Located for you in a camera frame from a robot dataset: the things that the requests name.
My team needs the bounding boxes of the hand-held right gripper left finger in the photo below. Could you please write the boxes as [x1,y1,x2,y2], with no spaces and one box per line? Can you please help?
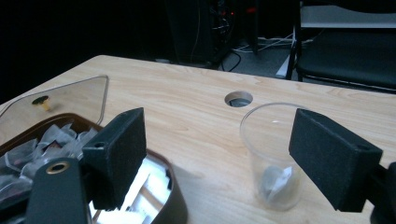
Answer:
[81,107,148,211]

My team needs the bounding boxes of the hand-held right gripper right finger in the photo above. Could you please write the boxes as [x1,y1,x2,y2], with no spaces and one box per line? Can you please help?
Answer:
[288,107,384,213]

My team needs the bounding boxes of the single pyramid tea bag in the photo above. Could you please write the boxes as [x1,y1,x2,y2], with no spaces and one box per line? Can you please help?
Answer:
[260,165,296,203]

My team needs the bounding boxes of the brown tea bag box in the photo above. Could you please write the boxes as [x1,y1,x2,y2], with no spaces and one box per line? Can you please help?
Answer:
[0,112,189,224]

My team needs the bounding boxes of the clear plastic cup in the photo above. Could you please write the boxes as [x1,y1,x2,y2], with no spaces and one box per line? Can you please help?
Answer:
[239,102,308,212]

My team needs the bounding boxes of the pile of tea bags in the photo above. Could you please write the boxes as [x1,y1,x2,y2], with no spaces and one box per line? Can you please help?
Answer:
[0,122,101,204]

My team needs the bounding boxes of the clear lid with knob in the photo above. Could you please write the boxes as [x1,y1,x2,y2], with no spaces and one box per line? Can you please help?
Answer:
[0,75,110,147]

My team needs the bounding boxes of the black chair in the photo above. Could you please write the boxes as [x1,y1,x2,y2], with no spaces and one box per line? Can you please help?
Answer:
[285,0,396,94]

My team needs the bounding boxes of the dark equipment rack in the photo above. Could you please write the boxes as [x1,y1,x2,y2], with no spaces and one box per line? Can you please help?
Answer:
[164,0,260,69]

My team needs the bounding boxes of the white cables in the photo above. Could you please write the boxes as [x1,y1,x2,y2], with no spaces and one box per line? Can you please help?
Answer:
[233,32,314,54]

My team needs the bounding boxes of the black cable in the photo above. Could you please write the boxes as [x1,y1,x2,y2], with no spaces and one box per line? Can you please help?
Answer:
[219,50,243,73]

